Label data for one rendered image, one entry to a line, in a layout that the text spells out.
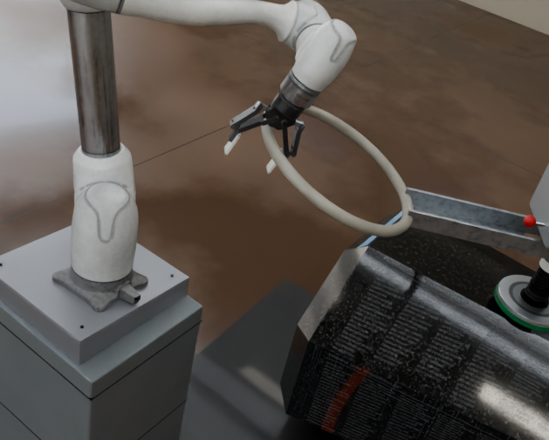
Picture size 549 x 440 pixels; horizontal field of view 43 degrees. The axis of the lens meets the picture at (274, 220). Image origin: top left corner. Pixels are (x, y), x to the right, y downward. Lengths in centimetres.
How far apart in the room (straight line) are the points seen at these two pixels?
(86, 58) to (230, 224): 202
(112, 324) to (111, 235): 22
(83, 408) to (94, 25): 92
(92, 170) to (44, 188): 191
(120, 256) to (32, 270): 27
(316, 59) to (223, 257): 191
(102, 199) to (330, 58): 63
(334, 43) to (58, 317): 92
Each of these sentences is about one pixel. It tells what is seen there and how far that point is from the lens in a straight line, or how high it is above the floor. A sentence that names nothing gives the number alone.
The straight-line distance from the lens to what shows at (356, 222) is 166.
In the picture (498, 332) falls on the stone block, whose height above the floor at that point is 83.
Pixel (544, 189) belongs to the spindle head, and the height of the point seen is 125.
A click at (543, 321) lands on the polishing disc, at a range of 210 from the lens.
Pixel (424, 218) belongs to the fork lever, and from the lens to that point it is 187.
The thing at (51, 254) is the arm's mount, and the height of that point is 87.
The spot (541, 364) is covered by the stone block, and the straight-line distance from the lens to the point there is 213.
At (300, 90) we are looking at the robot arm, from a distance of 164.
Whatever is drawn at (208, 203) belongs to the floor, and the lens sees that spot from 372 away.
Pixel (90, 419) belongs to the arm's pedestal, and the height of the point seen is 66.
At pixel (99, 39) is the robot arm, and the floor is 146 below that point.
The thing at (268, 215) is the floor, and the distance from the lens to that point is 372.
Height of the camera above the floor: 212
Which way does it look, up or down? 35 degrees down
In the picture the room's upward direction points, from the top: 13 degrees clockwise
